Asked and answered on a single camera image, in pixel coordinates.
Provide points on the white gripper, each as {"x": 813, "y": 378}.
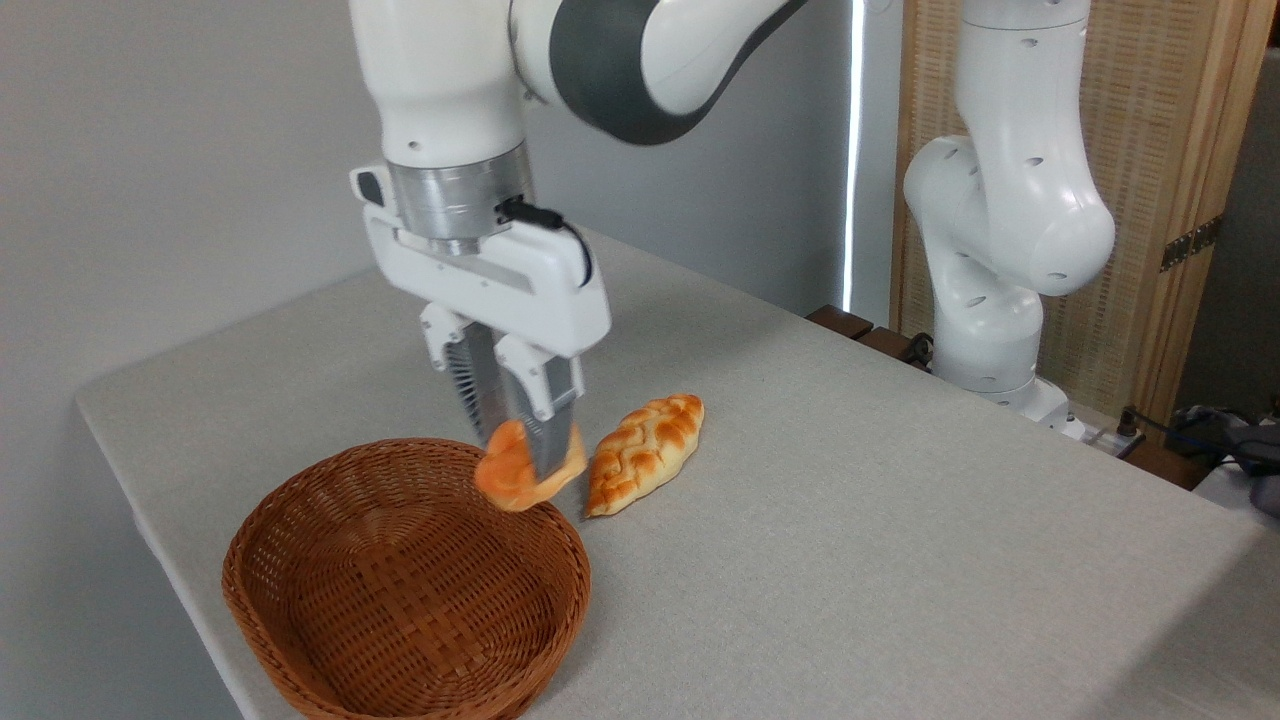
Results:
{"x": 540, "y": 290}

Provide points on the round orange bread roll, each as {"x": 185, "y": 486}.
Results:
{"x": 510, "y": 480}

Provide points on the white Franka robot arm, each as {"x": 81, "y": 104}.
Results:
{"x": 1020, "y": 200}

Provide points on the long braided bread loaf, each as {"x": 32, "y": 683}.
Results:
{"x": 645, "y": 452}

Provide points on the brown wicker basket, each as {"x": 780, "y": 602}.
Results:
{"x": 400, "y": 590}

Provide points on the dark brown wooden block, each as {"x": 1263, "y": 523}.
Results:
{"x": 885, "y": 343}
{"x": 840, "y": 321}

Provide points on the black clamp knob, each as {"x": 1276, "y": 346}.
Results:
{"x": 918, "y": 350}

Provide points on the white power strip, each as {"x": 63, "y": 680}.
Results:
{"x": 1110, "y": 440}

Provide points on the black power plug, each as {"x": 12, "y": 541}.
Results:
{"x": 1129, "y": 422}

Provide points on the brass screen hinge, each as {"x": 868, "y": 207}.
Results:
{"x": 1190, "y": 243}

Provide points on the dark grey bag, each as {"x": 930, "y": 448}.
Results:
{"x": 1240, "y": 450}

